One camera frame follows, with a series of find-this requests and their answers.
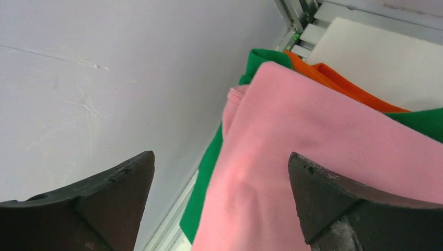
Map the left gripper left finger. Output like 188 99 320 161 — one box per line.
1 151 155 250

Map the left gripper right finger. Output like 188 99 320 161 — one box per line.
288 152 442 250

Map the pink t-shirt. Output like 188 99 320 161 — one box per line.
192 62 442 250

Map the folded green t-shirt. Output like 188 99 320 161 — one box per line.
180 49 442 243

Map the folded orange t-shirt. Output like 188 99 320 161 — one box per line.
284 51 408 113

